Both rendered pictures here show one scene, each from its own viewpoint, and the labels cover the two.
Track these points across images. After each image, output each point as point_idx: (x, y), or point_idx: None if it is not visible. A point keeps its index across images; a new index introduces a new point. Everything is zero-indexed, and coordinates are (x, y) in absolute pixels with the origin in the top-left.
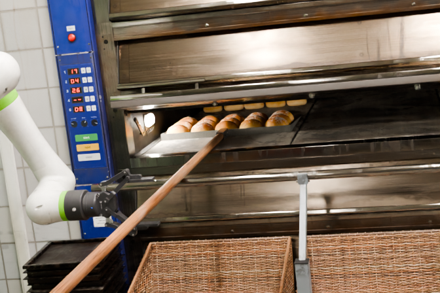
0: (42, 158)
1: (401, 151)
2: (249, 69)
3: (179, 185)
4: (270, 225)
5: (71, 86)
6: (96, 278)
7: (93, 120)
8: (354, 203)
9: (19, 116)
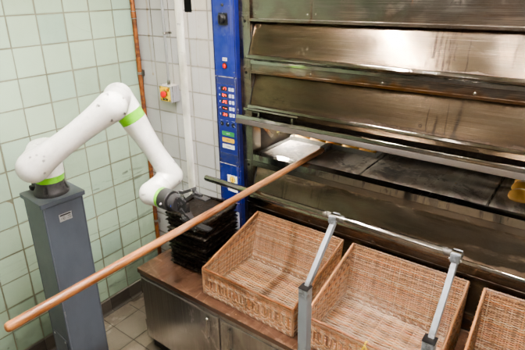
0: (156, 160)
1: (437, 208)
2: (333, 116)
3: (253, 194)
4: None
5: (222, 98)
6: (202, 233)
7: (233, 123)
8: None
9: (140, 131)
